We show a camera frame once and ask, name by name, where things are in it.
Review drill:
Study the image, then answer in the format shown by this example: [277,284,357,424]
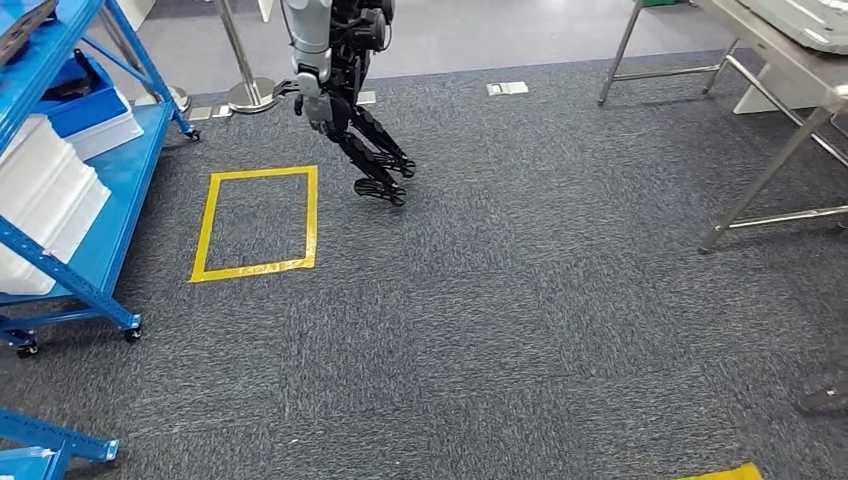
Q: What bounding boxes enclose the black plastic panel part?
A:
[0,0,60,68]

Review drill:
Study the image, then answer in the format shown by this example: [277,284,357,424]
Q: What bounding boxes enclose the yellow floor tape outline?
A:
[190,165,320,285]

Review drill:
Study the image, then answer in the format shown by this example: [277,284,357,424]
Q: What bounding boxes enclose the black legged machine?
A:
[272,0,417,208]

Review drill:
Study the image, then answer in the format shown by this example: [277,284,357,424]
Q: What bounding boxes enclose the blue plastic bin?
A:
[33,56,132,139]

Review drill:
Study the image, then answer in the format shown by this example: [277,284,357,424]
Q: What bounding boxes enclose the white partition panel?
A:
[731,62,833,116]

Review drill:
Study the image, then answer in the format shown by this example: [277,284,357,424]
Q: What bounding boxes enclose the yellow floor tape piece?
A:
[675,462,764,480]

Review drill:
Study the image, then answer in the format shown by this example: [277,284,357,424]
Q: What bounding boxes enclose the large white plastic bin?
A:
[0,113,114,297]

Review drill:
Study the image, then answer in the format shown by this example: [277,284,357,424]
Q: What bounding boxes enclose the steel table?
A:
[596,0,848,256]

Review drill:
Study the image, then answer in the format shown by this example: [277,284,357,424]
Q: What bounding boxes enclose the dark shoe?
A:
[796,378,848,417]

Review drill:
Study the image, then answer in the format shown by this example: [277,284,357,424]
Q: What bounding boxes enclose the grey tray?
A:
[733,0,848,56]

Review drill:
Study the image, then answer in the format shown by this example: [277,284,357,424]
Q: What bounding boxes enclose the silver stanchion post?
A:
[134,86,193,115]
[217,0,280,115]

